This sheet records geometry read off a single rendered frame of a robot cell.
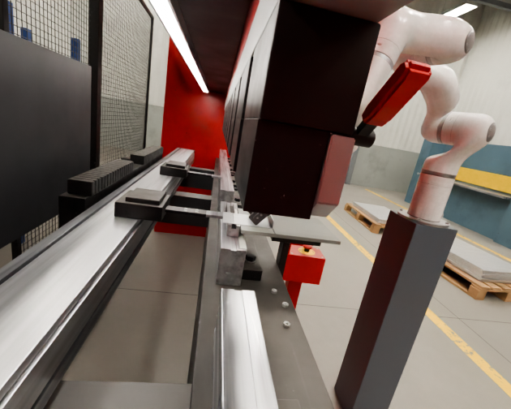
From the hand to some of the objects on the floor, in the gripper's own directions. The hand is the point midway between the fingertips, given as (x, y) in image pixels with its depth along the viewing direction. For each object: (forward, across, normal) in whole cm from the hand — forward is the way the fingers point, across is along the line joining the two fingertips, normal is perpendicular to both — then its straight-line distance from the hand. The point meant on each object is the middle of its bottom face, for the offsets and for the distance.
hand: (255, 213), depth 76 cm
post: (+130, +99, -5) cm, 163 cm away
